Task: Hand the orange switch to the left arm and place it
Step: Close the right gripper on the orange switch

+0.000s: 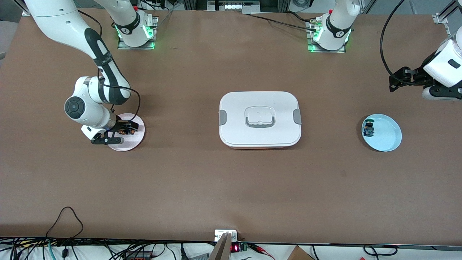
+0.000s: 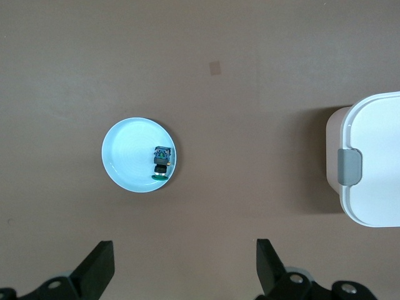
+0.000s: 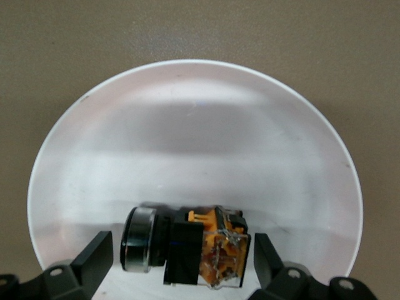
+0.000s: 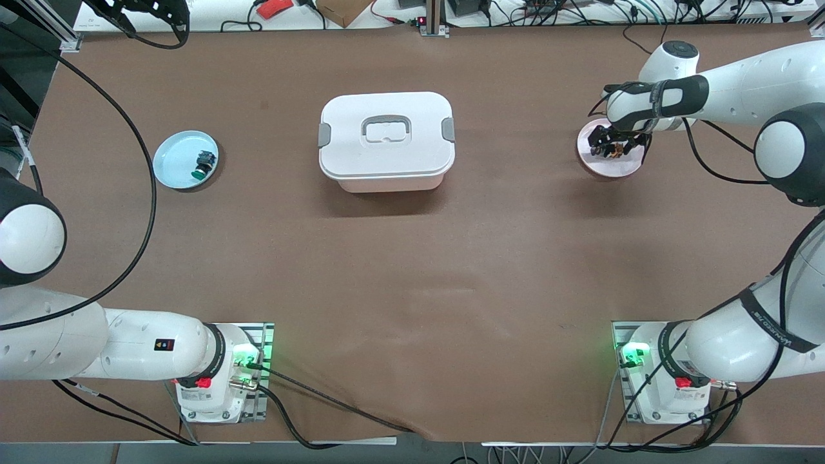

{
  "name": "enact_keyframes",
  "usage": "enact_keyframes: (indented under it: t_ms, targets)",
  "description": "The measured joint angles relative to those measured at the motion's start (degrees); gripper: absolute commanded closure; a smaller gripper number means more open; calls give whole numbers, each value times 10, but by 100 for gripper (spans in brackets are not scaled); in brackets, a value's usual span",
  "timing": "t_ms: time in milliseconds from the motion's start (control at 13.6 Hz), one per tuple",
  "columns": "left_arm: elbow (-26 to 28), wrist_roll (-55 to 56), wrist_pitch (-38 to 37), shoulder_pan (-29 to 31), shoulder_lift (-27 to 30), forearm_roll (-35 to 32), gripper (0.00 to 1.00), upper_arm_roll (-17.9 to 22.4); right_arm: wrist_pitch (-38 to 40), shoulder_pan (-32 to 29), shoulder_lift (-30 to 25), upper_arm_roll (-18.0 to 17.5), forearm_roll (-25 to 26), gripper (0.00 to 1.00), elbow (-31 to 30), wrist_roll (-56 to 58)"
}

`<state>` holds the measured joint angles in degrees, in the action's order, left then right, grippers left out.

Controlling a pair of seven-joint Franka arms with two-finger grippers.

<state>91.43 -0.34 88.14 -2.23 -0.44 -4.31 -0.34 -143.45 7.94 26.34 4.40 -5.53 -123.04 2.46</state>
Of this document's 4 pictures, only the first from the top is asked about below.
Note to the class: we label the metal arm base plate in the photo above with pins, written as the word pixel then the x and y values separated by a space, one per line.
pixel 121 46
pixel 311 50

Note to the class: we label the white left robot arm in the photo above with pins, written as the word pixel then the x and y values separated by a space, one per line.
pixel 337 25

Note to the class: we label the orange push button switch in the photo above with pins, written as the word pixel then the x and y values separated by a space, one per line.
pixel 128 131

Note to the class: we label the light blue round plate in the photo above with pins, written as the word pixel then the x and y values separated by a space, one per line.
pixel 388 135

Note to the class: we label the red test clip lead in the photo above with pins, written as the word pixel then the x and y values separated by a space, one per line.
pixel 261 250

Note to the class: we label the brown cardboard box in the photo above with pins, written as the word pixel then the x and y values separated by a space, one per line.
pixel 299 254

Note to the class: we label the aluminium frame with lights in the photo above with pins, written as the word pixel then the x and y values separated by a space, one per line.
pixel 234 6

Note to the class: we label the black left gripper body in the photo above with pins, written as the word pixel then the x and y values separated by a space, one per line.
pixel 417 76

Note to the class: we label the white lidded lunch box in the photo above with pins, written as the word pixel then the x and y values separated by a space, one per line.
pixel 260 137

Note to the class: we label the pink round plate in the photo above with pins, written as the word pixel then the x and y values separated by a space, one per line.
pixel 131 142

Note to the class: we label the red digit display module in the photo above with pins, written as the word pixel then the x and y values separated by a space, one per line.
pixel 235 248

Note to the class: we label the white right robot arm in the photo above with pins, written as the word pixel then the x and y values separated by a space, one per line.
pixel 54 18

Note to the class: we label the green push button switch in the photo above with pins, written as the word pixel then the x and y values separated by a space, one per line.
pixel 369 129

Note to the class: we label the aluminium corner bracket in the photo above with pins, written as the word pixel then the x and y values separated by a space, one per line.
pixel 442 17

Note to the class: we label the tan wooden board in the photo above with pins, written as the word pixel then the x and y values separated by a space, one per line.
pixel 221 250

